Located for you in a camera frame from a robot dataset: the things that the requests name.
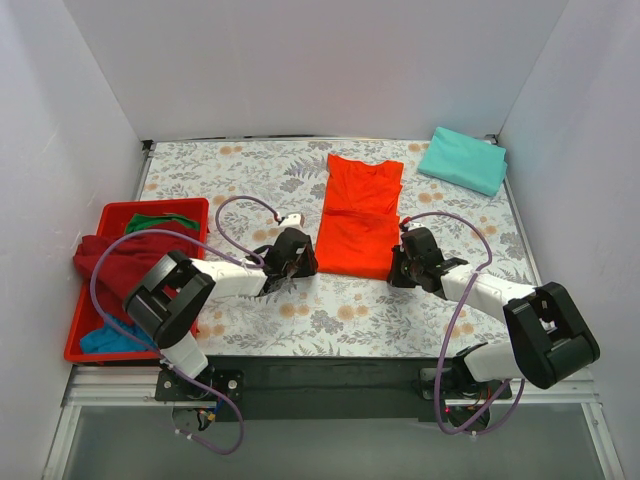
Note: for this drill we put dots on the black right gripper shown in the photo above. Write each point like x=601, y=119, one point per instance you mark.
x=400, y=265

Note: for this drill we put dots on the green t shirt in bin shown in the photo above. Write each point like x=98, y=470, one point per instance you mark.
x=140, y=222

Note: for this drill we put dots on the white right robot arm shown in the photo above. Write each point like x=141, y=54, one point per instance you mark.
x=549, y=339

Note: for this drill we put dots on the dark red t shirt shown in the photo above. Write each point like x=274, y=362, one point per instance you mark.
x=124, y=268

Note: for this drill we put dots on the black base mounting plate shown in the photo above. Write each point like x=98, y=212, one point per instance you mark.
x=297, y=388

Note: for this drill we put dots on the floral patterned table mat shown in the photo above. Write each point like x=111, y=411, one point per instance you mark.
x=247, y=183

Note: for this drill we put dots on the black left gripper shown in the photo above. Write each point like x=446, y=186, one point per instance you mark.
x=304, y=257

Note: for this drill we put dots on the orange t shirt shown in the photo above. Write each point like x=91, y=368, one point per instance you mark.
x=359, y=222

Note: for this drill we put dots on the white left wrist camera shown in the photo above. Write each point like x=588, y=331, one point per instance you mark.
x=292, y=220

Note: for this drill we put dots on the blue t shirt in bin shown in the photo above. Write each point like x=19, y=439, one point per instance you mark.
x=106, y=340

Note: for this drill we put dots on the red plastic bin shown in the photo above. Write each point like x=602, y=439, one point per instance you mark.
x=115, y=217

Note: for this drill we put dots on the folded teal t shirt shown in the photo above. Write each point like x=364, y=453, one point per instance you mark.
x=464, y=161

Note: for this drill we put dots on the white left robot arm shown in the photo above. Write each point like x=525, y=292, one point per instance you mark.
x=169, y=298

